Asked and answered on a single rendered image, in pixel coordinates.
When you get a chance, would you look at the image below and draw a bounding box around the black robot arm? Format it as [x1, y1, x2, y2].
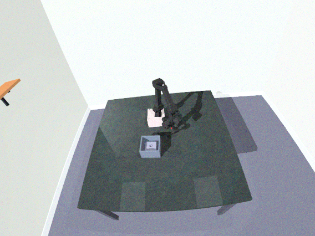
[152, 78, 183, 129]

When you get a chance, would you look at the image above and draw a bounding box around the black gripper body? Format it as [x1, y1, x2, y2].
[162, 116, 179, 134]

